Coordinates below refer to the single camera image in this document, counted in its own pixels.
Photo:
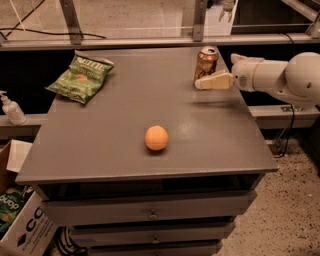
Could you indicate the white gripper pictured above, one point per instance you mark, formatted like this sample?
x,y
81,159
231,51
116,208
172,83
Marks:
x,y
242,75

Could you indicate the orange soda can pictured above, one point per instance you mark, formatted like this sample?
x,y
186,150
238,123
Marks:
x,y
207,59

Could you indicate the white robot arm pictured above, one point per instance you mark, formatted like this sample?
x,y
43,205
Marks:
x,y
295,82

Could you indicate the green jalapeno chip bag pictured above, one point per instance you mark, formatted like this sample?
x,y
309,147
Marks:
x,y
83,78

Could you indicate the orange ball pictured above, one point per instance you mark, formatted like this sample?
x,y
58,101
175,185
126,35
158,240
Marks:
x,y
156,138

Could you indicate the grey drawer cabinet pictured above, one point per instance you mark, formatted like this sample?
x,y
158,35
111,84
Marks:
x,y
151,166

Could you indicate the white pump bottle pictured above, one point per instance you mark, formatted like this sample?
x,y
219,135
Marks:
x,y
12,110

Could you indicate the brown cardboard box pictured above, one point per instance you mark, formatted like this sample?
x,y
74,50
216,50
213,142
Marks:
x,y
12,157

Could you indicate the green snack package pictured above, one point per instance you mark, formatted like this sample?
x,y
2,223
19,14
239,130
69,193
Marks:
x,y
11,203

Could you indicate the white cardboard box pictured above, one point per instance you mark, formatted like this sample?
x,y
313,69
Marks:
x,y
30,233

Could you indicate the grey metal window frame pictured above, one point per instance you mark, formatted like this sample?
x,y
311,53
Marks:
x,y
62,24

